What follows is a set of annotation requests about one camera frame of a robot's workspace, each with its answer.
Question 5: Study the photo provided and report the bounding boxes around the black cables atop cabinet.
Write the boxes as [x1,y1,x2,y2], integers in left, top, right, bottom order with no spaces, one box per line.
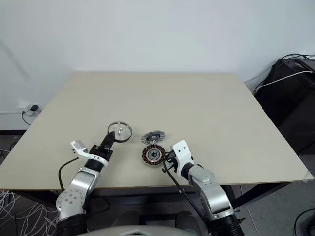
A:
[282,52,315,60]

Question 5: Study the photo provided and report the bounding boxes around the white cable on cabinet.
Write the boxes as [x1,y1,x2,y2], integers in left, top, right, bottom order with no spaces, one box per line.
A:
[253,70,312,95]

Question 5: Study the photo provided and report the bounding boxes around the black cabinet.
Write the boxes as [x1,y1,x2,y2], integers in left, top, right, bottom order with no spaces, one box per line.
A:
[253,58,315,154]

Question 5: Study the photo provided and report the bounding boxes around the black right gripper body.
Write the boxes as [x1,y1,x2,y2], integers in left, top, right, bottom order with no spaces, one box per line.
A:
[165,145,178,173]

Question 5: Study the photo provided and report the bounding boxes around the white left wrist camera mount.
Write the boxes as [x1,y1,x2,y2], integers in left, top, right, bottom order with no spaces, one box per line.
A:
[70,140,109,168]

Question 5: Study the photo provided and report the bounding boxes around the silver spoked rotor ring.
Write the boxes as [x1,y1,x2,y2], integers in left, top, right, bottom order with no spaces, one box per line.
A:
[107,121,133,143]

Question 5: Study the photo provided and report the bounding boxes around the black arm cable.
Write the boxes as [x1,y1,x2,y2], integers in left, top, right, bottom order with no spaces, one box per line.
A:
[161,157,215,236]
[58,157,81,190]

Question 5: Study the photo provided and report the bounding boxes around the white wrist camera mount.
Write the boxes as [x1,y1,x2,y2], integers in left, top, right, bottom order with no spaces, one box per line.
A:
[172,140,195,177]
[70,140,109,168]

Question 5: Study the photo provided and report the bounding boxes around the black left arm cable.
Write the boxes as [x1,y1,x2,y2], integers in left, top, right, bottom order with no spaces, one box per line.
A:
[58,157,81,190]

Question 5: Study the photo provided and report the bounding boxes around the black adapter cable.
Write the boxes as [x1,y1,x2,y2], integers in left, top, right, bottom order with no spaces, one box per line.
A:
[21,110,32,126]

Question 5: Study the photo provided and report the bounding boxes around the grey finned motor lid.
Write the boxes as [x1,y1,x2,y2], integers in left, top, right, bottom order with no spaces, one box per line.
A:
[141,131,168,144]

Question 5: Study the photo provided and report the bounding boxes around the grey robot torso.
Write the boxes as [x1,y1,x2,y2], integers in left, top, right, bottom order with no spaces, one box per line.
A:
[85,225,210,236]

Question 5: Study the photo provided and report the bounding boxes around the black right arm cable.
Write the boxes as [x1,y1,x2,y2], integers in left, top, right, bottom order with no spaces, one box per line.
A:
[161,157,215,236]

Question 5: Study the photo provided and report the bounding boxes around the motor housing with copper windings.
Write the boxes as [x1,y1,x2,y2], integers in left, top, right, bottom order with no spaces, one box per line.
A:
[141,144,166,168]

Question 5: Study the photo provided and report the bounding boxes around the white loose cable bundle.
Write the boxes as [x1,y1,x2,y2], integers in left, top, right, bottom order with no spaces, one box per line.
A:
[0,189,60,236]

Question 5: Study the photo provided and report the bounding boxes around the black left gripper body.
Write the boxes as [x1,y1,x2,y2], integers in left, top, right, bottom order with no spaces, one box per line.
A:
[89,145,113,162]

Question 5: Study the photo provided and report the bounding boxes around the black table frame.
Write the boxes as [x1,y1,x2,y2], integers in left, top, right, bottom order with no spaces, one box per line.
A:
[9,180,306,222]

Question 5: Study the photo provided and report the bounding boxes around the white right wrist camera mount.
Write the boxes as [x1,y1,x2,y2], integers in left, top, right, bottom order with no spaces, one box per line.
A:
[172,140,195,177]

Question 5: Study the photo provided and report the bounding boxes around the black round floor object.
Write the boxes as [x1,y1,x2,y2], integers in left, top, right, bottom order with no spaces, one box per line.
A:
[295,207,315,236]

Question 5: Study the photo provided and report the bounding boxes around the white wall socket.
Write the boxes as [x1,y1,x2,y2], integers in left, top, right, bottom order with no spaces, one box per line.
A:
[16,103,41,117]

